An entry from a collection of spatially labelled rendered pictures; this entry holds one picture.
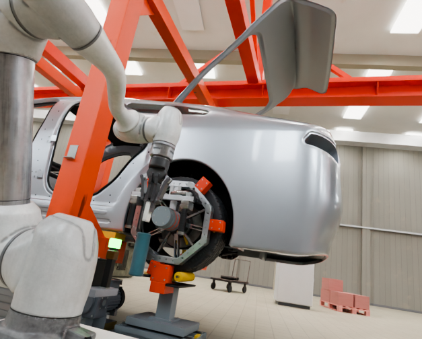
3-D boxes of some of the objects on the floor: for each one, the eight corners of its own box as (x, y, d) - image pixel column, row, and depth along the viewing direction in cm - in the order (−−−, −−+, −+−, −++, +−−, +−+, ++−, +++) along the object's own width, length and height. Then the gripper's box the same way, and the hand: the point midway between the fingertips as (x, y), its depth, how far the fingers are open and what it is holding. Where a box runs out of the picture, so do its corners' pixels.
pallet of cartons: (318, 304, 831) (319, 276, 852) (355, 310, 816) (355, 282, 836) (328, 310, 715) (330, 278, 736) (372, 317, 700) (372, 284, 720)
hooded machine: (309, 307, 707) (312, 243, 749) (313, 311, 645) (317, 240, 686) (272, 300, 723) (278, 238, 764) (274, 304, 660) (279, 235, 702)
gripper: (141, 154, 116) (124, 217, 110) (171, 157, 112) (156, 222, 105) (150, 161, 123) (135, 220, 117) (180, 163, 118) (166, 225, 112)
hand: (147, 212), depth 112 cm, fingers closed
